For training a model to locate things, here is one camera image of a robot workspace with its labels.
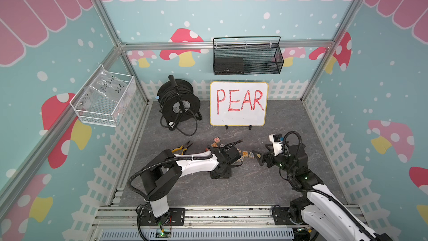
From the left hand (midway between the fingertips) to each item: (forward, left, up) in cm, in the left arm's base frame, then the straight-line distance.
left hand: (223, 178), depth 85 cm
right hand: (+9, -17, +15) cm, 24 cm away
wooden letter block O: (+14, -12, 0) cm, 18 cm away
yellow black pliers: (+17, +23, 0) cm, 28 cm away
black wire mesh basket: (+58, -12, +35) cm, 68 cm away
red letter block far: (+22, +4, 0) cm, 23 cm away
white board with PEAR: (+40, -11, +14) cm, 43 cm away
